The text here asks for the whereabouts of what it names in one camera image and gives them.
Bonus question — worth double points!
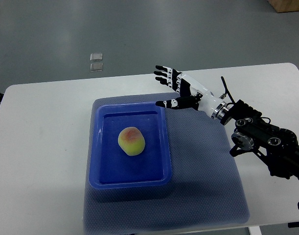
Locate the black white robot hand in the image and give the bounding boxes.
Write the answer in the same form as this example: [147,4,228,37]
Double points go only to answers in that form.
[154,65,229,120]

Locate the yellow green red peach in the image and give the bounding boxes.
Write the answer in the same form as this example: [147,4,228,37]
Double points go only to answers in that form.
[117,127,145,156]

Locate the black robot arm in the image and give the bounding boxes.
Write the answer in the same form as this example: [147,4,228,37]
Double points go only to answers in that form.
[217,100,299,180]

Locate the upper metal floor plate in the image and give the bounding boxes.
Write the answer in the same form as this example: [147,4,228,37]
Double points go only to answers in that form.
[90,52,103,61]

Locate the grey blue mesh mat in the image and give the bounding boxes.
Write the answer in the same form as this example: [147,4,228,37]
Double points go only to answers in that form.
[83,93,250,235]

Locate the blue plastic tray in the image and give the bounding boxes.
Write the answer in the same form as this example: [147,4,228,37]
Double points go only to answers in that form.
[89,102,172,190]

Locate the white table leg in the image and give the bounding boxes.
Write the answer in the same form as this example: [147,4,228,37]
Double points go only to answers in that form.
[248,226,262,235]

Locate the black table edge bracket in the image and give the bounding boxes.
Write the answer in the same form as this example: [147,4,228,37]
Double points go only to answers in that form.
[288,222,299,228]

